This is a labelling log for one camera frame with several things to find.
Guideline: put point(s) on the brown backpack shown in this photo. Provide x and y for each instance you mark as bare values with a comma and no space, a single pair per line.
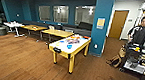
116,61

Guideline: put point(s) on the tan wooden table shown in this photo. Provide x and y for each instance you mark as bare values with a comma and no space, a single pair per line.
34,27
57,33

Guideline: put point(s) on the white pillar outlet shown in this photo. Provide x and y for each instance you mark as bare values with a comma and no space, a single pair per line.
95,46

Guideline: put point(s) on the yellow wall sign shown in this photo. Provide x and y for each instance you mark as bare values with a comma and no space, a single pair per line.
101,22

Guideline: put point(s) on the colourful box on table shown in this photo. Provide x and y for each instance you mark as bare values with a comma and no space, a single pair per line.
72,40

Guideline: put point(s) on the person in dark shirt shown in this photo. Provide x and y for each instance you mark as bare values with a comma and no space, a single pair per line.
141,31

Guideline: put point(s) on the dark grey sofa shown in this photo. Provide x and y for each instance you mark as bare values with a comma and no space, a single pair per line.
81,28

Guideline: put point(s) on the white table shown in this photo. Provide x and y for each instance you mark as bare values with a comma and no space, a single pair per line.
13,24

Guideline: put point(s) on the brown wooden door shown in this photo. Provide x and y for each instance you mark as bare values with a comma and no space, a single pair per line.
118,25

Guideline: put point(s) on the yellow wooden game table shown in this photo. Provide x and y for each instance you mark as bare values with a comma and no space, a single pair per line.
69,51

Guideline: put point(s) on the dark interior window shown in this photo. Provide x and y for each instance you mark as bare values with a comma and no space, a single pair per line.
60,14
45,12
84,15

